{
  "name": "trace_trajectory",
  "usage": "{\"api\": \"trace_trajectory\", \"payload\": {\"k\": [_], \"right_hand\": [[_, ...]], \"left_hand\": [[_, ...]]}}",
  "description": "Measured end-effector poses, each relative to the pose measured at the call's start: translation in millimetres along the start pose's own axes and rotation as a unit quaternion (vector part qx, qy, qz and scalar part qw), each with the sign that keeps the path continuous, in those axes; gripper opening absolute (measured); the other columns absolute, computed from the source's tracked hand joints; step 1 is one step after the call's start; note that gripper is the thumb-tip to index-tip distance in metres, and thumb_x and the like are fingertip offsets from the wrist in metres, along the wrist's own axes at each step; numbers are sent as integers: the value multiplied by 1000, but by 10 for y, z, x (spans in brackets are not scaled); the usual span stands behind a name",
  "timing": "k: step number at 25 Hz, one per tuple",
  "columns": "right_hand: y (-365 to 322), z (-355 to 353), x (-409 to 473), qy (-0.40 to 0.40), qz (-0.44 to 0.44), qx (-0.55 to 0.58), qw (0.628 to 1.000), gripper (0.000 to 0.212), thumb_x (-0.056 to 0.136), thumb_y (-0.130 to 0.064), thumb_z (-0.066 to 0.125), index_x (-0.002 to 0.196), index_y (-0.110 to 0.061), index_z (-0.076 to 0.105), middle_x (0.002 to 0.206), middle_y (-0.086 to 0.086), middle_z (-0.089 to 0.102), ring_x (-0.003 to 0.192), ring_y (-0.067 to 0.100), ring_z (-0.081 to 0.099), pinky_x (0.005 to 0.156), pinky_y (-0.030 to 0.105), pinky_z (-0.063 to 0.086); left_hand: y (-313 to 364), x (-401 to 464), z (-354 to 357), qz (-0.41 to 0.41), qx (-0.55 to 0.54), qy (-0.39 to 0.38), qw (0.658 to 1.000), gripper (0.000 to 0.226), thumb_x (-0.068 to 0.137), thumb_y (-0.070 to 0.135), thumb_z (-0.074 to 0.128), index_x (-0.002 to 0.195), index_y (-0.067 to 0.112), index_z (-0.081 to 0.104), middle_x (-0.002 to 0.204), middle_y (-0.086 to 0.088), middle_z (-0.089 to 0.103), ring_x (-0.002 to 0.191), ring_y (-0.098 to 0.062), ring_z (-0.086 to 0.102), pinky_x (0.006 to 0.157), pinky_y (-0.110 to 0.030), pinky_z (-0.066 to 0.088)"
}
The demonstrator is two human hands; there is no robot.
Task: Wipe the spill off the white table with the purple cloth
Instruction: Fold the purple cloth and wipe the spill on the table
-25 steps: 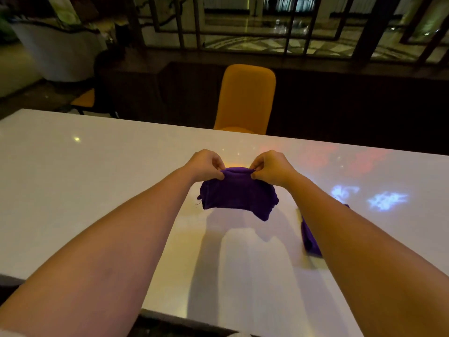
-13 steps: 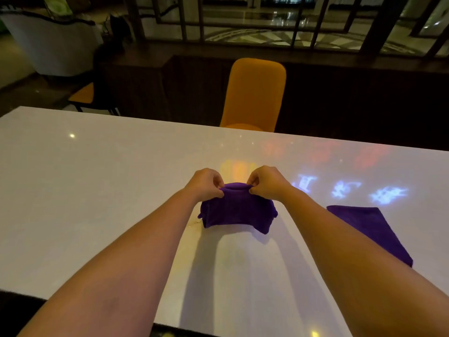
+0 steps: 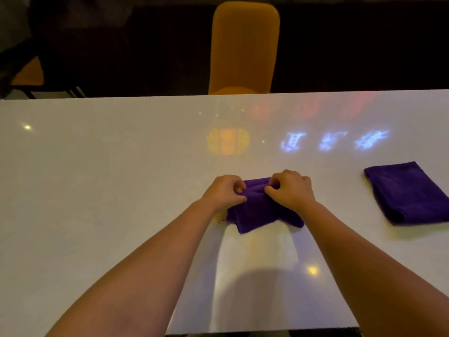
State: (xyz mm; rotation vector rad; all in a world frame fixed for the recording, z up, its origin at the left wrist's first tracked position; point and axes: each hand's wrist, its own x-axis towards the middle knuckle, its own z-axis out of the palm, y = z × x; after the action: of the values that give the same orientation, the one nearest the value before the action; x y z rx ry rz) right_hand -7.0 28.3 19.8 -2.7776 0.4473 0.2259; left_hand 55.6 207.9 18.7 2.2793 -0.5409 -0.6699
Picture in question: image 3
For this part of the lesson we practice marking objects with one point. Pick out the person's right hand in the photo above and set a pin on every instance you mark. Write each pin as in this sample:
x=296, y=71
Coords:
x=293, y=191

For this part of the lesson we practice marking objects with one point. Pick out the person's left hand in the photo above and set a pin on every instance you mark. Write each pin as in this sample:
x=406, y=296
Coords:
x=222, y=192

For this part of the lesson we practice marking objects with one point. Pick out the person's right thumb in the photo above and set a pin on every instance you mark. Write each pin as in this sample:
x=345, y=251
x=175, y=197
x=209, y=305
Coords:
x=272, y=191

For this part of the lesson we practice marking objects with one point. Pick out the person's left thumb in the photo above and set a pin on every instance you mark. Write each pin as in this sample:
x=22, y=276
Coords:
x=239, y=198

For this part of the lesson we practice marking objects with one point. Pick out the purple cloth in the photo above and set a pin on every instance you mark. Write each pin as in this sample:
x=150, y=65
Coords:
x=408, y=193
x=259, y=210

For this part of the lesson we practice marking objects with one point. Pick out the person's left forearm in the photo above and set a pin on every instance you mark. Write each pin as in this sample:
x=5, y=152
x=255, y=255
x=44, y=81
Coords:
x=140, y=273

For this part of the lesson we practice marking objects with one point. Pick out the person's right forearm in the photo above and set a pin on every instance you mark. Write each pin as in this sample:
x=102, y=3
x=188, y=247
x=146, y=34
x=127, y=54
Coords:
x=371, y=277

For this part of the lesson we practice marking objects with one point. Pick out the folded purple cloth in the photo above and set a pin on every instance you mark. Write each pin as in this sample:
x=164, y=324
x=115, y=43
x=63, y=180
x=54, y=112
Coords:
x=408, y=193

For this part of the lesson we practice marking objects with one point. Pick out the orange upholstered chair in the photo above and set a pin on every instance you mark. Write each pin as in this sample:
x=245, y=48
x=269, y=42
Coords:
x=242, y=49

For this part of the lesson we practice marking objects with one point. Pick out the orange chair with black legs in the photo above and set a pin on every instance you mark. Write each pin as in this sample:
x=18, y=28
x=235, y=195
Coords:
x=30, y=75

